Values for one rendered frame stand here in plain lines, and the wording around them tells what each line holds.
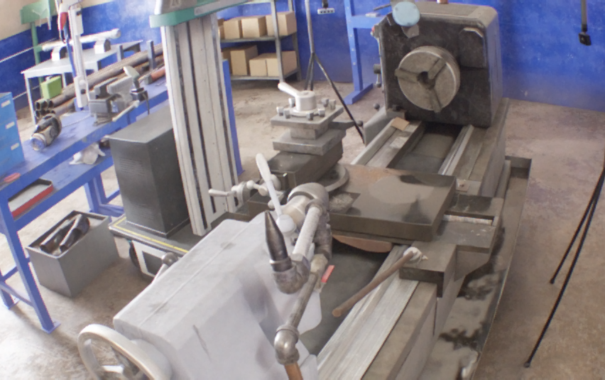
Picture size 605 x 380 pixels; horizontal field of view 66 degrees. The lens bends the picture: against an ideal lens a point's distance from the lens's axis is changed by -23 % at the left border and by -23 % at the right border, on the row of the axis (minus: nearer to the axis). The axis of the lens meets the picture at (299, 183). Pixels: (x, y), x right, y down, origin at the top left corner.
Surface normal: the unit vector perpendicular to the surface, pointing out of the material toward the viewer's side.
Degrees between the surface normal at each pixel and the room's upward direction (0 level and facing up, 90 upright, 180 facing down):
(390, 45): 90
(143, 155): 90
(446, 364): 0
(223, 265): 0
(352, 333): 48
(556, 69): 90
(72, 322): 0
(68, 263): 90
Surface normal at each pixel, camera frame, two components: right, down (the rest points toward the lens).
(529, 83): -0.45, 0.42
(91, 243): 0.91, 0.08
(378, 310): -0.11, -0.90
